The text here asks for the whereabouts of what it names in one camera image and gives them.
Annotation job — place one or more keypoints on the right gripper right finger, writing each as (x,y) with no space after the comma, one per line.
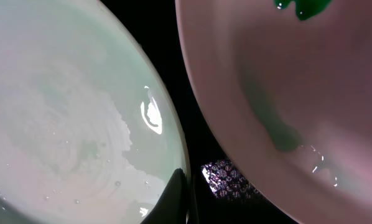
(193,216)

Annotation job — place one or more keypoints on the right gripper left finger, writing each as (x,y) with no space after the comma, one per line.
(172,205)

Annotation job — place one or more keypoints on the mint plate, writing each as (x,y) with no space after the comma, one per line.
(88,132)

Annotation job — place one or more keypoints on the black round tray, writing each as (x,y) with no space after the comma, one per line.
(153,25)

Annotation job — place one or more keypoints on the white plate with green stain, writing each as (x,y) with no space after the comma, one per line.
(287,93)

